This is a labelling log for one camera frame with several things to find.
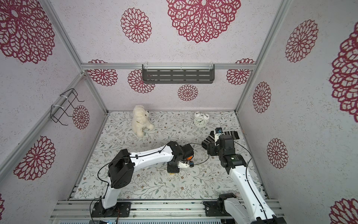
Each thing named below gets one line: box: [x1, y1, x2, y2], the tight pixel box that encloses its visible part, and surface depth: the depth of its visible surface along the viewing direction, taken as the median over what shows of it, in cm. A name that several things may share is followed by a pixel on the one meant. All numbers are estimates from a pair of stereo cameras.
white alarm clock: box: [193, 111, 210, 128], surface depth 106 cm
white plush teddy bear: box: [131, 105, 155, 138], surface depth 98 cm
